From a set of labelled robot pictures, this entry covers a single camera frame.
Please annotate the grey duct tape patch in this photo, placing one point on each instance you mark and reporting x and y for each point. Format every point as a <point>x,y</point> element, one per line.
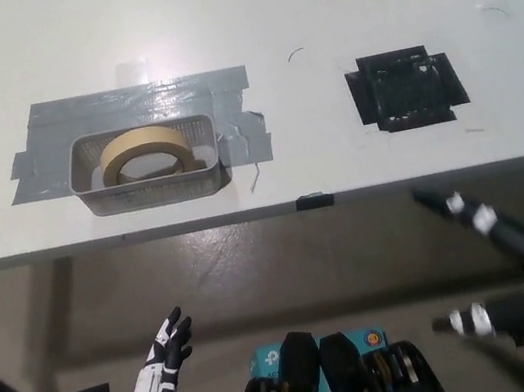
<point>138,101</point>

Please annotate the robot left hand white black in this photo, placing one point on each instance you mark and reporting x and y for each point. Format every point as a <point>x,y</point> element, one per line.
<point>172,344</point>

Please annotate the beige masking tape roll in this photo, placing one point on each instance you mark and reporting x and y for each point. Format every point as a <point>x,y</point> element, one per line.
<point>132,150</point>

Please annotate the teal box on robot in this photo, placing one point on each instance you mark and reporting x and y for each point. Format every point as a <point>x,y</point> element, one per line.
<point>269,359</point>

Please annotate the black tape patch square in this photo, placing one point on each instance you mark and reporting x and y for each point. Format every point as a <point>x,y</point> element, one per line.
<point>406,89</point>

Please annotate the small grey mesh container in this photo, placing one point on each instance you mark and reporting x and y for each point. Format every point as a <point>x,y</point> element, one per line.
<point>150,195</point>

